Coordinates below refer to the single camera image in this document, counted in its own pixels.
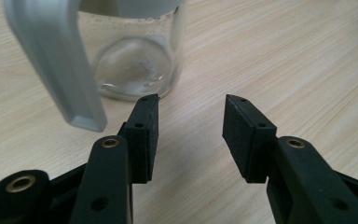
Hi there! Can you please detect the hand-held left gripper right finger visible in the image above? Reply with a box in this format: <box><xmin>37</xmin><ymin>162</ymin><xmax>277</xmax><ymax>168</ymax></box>
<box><xmin>222</xmin><ymin>93</ymin><xmax>358</xmax><ymax>224</ymax></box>

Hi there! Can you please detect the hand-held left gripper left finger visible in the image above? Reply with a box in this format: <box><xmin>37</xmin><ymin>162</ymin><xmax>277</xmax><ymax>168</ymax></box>
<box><xmin>69</xmin><ymin>93</ymin><xmax>160</xmax><ymax>224</ymax></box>

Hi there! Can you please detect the clear jar with grey lid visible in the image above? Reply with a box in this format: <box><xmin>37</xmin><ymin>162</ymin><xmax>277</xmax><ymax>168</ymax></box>
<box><xmin>3</xmin><ymin>0</ymin><xmax>187</xmax><ymax>133</ymax></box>

